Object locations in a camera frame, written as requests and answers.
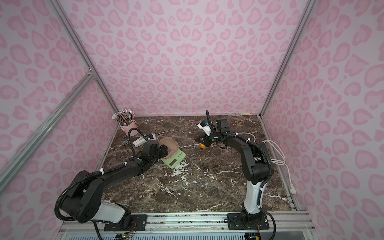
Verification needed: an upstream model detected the green electronic kitchen scale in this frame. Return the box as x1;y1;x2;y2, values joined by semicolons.
161;150;186;169

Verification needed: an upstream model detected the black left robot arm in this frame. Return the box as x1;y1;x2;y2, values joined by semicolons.
54;136;169;240

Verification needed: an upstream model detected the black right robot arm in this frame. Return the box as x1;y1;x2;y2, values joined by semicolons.
195;111;277;240

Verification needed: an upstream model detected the orange power strip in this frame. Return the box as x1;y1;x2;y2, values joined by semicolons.
200;143;214;149

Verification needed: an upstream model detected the white rectangular device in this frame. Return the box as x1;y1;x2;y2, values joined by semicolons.
133;137;147;148

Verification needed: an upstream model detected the pink pencil cup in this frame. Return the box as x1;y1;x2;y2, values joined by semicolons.
120;120;138;136

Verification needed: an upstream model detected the bundle of coloured pencils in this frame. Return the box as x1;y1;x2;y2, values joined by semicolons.
112;109;135;126

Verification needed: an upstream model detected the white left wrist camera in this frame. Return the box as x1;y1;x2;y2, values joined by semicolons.
144;134;156;141

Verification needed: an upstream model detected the white power strip cable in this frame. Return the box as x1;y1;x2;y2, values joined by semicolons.
236;131;297;195

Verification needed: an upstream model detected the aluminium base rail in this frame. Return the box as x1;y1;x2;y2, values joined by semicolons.
56;211;319;240

